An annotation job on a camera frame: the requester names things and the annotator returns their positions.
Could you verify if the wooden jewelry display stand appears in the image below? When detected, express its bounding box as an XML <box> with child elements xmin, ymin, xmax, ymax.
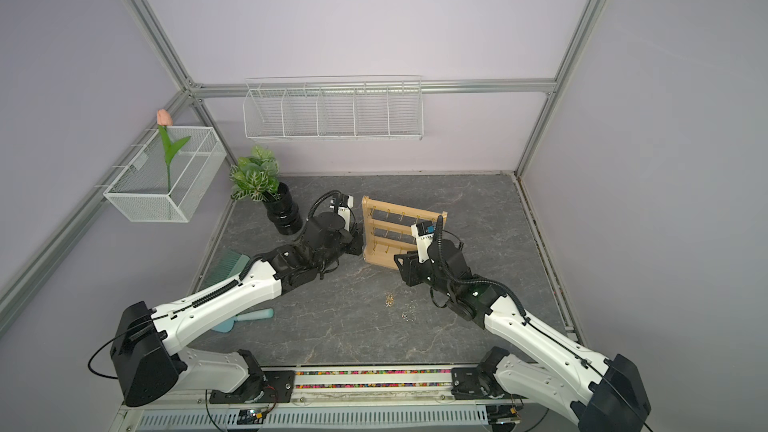
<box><xmin>362</xmin><ymin>196</ymin><xmax>448</xmax><ymax>270</ymax></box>

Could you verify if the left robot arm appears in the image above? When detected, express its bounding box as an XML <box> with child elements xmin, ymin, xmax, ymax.
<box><xmin>105</xmin><ymin>190</ymin><xmax>363</xmax><ymax>408</ymax></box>

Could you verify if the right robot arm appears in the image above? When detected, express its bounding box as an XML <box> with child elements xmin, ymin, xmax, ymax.
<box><xmin>394</xmin><ymin>218</ymin><xmax>651</xmax><ymax>431</ymax></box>

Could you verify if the black plant pot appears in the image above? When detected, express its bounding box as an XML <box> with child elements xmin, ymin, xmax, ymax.
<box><xmin>263</xmin><ymin>182</ymin><xmax>303</xmax><ymax>236</ymax></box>

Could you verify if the green artificial potted plant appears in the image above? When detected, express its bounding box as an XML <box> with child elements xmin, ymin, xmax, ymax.
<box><xmin>229</xmin><ymin>145</ymin><xmax>280</xmax><ymax>202</ymax></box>

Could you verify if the teal dustpan brush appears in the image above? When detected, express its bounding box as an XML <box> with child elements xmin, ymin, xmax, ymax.
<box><xmin>199</xmin><ymin>250</ymin><xmax>274</xmax><ymax>333</ymax></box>

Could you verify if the pink artificial tulip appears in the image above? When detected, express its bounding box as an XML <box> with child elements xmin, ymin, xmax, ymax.
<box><xmin>156</xmin><ymin>109</ymin><xmax>191</xmax><ymax>193</ymax></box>

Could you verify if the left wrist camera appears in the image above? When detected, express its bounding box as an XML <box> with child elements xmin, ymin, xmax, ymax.
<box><xmin>332</xmin><ymin>193</ymin><xmax>354</xmax><ymax>232</ymax></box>

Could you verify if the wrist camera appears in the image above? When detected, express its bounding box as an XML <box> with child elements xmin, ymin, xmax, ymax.
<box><xmin>411</xmin><ymin>221</ymin><xmax>435</xmax><ymax>263</ymax></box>
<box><xmin>332</xmin><ymin>193</ymin><xmax>354</xmax><ymax>232</ymax></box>

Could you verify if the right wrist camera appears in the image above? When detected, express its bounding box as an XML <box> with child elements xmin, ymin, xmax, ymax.
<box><xmin>411</xmin><ymin>221</ymin><xmax>435</xmax><ymax>263</ymax></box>

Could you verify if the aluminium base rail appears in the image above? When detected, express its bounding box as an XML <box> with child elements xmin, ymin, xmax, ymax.
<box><xmin>119</xmin><ymin>362</ymin><xmax>625</xmax><ymax>409</ymax></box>

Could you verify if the white wire wall shelf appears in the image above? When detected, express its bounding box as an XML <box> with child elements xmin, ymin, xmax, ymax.
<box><xmin>242</xmin><ymin>75</ymin><xmax>424</xmax><ymax>141</ymax></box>

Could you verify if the white mesh wall basket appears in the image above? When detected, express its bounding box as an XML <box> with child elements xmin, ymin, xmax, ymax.
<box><xmin>103</xmin><ymin>126</ymin><xmax>226</xmax><ymax>223</ymax></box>

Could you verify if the white cable duct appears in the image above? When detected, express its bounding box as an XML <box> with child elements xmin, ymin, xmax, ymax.
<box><xmin>133</xmin><ymin>405</ymin><xmax>490</xmax><ymax>431</ymax></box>

